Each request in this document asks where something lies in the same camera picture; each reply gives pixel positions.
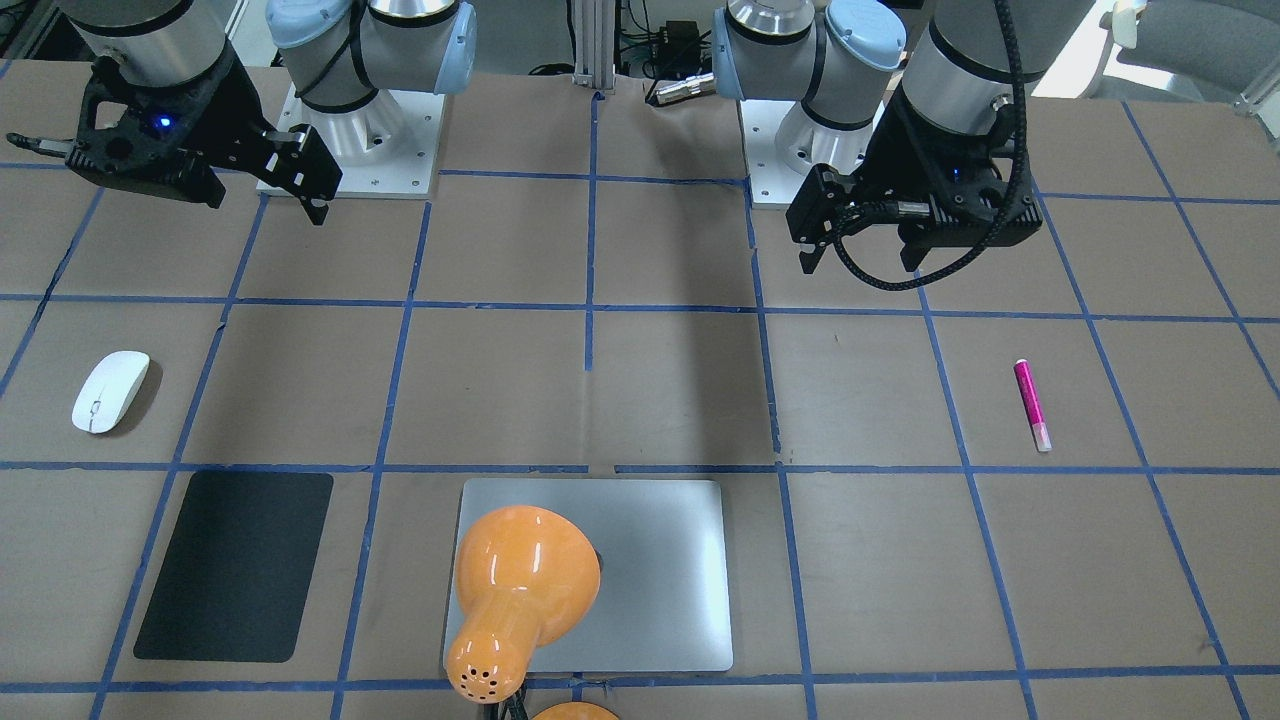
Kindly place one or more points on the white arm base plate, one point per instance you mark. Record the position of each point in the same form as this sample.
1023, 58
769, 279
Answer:
782, 143
400, 150

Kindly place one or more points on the white computer mouse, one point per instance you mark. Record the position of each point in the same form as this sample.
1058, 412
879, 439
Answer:
109, 391

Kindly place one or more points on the silver notebook laptop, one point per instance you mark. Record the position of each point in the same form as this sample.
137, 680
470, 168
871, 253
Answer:
664, 605

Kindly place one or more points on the pink pen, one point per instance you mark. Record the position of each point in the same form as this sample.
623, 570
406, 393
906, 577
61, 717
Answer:
1032, 405

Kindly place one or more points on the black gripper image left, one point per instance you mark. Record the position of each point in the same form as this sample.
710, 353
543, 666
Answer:
232, 103

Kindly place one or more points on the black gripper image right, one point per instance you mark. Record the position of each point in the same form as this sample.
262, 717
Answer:
893, 152

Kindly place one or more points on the grey chair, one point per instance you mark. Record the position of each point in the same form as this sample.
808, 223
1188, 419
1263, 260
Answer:
1217, 51

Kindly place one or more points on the black mousepad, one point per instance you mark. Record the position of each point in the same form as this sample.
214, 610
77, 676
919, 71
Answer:
235, 575

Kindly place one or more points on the orange desk lamp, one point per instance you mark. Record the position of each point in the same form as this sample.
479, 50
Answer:
524, 577

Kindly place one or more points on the side robot arm silver blue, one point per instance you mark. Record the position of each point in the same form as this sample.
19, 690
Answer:
340, 54
941, 124

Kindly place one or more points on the aluminium frame post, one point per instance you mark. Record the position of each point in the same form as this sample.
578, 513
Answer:
593, 30

